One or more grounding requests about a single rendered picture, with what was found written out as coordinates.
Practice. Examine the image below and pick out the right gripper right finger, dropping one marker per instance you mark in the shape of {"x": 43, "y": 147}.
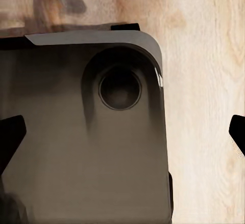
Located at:
{"x": 237, "y": 131}

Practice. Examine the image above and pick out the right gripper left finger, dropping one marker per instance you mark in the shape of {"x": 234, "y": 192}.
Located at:
{"x": 12, "y": 133}

